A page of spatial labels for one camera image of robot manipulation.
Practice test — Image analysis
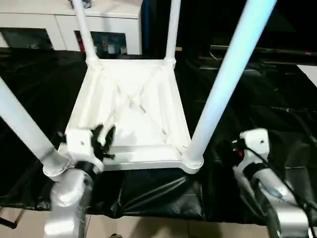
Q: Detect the white plastic table top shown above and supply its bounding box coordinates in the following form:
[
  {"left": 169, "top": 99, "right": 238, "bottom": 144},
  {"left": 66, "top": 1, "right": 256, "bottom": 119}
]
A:
[{"left": 43, "top": 59, "right": 204, "bottom": 183}]

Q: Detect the black plastic mat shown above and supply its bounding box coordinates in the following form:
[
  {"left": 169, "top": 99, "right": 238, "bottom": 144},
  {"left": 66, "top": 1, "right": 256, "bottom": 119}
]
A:
[{"left": 0, "top": 47, "right": 317, "bottom": 226}]

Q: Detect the white flat board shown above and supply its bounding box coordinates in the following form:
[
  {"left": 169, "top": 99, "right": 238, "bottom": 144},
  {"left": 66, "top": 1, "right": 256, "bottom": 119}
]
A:
[{"left": 296, "top": 64, "right": 317, "bottom": 88}]

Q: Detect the white glass-door cabinet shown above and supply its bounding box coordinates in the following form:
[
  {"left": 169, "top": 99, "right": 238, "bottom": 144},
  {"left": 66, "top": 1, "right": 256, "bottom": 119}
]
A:
[{"left": 0, "top": 0, "right": 144, "bottom": 56}]

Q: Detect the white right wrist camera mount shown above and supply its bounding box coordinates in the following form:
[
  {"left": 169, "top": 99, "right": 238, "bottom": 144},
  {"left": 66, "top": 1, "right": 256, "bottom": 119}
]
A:
[{"left": 232, "top": 128, "right": 270, "bottom": 179}]

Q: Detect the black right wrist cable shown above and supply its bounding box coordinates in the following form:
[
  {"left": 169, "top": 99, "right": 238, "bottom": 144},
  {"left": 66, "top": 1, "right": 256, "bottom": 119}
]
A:
[{"left": 244, "top": 147, "right": 317, "bottom": 224}]

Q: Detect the blue vertical post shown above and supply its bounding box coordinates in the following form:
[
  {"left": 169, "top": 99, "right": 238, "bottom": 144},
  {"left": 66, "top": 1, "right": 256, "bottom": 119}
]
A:
[{"left": 142, "top": 0, "right": 152, "bottom": 56}]

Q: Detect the black folding table frame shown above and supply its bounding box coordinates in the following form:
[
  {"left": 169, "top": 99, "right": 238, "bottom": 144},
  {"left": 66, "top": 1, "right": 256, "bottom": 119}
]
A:
[{"left": 0, "top": 210, "right": 23, "bottom": 229}]

